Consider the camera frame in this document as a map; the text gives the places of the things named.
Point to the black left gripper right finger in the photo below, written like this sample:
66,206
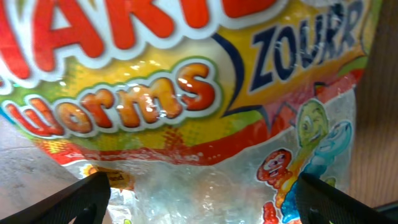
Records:
319,203

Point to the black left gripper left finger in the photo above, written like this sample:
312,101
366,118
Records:
82,202

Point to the green Haribo worms bag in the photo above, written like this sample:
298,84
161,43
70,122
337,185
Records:
199,111

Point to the black open gift box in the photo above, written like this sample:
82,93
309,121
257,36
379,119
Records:
389,210

